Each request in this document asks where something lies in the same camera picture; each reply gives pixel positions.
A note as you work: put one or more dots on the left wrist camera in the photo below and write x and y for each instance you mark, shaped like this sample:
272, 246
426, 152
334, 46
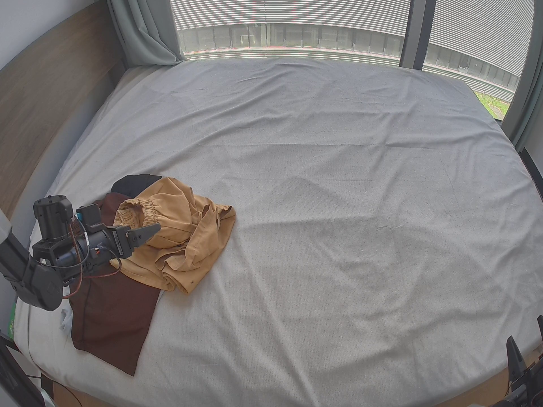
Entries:
90, 215

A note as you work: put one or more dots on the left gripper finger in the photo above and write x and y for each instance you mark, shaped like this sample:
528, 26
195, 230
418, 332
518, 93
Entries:
142, 235

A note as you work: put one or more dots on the blue-green curtain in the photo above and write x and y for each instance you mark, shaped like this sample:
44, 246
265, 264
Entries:
530, 100
135, 23

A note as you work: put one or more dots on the mustard yellow shorts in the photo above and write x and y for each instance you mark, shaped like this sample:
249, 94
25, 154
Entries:
186, 235

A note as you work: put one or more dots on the black garment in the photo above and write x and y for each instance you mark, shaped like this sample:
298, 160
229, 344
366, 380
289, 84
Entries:
135, 183

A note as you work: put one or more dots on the brown garment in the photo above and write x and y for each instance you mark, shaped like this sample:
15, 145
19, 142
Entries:
110, 312

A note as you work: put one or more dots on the white garment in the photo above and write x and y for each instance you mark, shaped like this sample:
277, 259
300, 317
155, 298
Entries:
66, 320

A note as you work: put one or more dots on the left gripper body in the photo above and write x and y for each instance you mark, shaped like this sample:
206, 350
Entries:
106, 244

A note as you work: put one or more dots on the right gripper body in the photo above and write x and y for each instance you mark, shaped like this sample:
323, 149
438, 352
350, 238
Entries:
532, 386

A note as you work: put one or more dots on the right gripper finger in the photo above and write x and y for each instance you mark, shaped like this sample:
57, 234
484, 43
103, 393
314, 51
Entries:
541, 331
516, 361

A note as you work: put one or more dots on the bed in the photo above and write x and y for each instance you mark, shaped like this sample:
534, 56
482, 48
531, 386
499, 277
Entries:
339, 185

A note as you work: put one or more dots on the window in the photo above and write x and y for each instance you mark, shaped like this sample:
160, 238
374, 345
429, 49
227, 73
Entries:
420, 15

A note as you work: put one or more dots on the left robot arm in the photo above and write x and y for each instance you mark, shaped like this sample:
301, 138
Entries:
40, 278

